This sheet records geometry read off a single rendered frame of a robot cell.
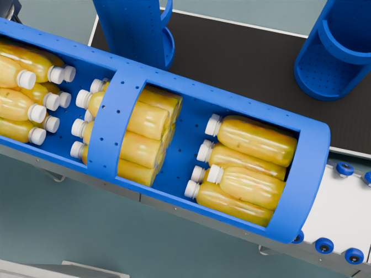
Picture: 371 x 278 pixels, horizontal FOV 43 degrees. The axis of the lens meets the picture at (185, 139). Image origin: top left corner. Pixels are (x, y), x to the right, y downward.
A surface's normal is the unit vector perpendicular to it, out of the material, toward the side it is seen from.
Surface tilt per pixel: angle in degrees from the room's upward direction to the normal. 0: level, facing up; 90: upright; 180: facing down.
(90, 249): 0
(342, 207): 0
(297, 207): 35
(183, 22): 0
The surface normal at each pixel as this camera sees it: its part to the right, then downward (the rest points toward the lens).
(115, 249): 0.00, -0.25
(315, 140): 0.14, -0.63
